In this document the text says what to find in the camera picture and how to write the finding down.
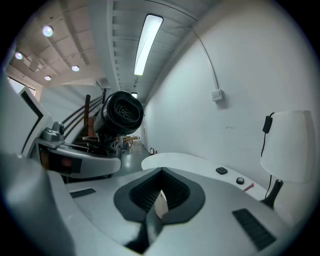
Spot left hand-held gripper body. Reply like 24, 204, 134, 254
4, 74, 123, 180

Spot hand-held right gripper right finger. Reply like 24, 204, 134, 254
146, 167, 299, 256

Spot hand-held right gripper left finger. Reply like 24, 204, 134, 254
47, 166, 164, 256

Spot black hair dryer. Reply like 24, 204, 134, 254
82, 90, 145, 158

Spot white table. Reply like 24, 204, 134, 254
141, 152, 276, 202

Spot white shade table lamp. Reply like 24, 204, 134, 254
259, 109, 315, 210

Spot long ceiling light panel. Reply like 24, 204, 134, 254
133, 13, 164, 77

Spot black lamp cable with switch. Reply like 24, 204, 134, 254
260, 112, 276, 199

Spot white wall junction box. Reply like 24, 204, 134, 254
211, 88, 224, 102

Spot white wall conduit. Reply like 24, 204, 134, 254
191, 26, 219, 91

